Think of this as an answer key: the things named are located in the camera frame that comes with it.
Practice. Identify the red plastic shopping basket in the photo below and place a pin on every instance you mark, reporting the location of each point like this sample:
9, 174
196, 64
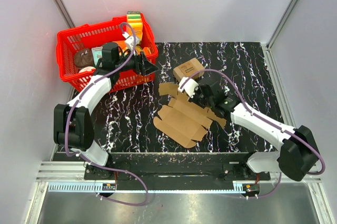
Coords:
88, 36

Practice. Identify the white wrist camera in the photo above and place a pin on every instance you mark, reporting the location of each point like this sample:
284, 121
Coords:
130, 41
189, 86

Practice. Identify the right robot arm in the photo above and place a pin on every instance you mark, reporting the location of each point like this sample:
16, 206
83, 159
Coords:
296, 150

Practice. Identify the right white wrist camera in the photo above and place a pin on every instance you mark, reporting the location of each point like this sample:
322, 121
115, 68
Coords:
189, 86

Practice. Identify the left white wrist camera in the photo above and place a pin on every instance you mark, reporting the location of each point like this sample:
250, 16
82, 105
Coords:
130, 41

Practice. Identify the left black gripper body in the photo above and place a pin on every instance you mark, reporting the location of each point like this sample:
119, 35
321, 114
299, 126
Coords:
137, 67

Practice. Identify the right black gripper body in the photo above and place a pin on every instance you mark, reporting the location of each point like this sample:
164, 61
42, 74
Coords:
199, 99

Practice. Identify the orange yellow juice carton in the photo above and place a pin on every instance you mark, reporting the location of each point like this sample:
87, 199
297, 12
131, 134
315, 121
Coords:
134, 19

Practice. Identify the white round item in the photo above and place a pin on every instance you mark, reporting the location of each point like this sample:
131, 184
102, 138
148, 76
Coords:
87, 69

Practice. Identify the orange cylindrical can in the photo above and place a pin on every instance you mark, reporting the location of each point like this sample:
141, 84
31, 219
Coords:
123, 48

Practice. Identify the kitchen scouring pads pack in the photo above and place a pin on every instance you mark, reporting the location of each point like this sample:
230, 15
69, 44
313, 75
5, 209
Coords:
187, 69

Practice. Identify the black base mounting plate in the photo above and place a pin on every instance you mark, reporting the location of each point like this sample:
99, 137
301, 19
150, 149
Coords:
226, 166

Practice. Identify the brown round bread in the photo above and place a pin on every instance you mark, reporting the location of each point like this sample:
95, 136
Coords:
83, 58

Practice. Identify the brown cardboard box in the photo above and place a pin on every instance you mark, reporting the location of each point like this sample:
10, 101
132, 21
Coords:
183, 121

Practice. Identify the orange snack packet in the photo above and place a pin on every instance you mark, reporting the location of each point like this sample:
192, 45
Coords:
146, 51

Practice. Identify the teal small box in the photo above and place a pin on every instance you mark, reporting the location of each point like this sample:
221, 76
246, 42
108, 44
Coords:
97, 54

